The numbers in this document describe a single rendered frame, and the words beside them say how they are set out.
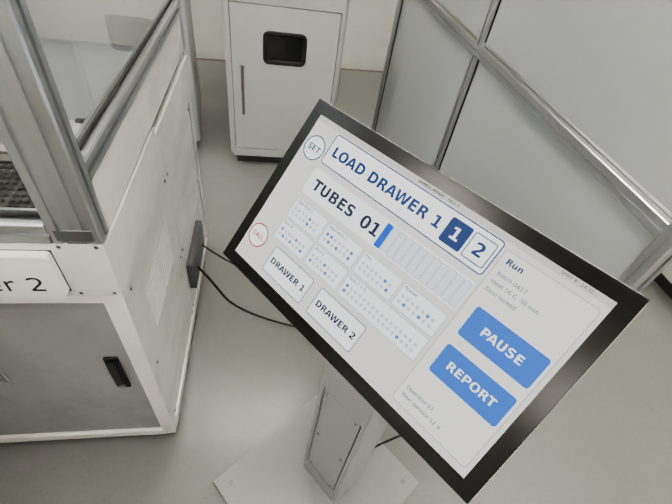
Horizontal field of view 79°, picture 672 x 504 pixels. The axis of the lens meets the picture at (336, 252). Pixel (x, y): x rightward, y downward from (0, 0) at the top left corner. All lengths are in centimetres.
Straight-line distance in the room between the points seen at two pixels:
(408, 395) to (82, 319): 73
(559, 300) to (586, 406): 155
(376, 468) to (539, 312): 111
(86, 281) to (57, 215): 17
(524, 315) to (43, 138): 67
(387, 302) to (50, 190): 54
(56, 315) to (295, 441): 87
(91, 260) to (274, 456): 94
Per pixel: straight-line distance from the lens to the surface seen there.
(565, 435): 194
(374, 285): 57
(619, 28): 125
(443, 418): 56
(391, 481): 155
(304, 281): 63
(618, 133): 118
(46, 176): 75
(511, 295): 53
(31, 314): 107
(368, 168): 61
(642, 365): 238
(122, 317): 100
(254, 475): 151
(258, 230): 69
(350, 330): 59
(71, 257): 86
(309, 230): 63
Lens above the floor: 149
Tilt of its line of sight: 45 degrees down
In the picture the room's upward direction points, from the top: 10 degrees clockwise
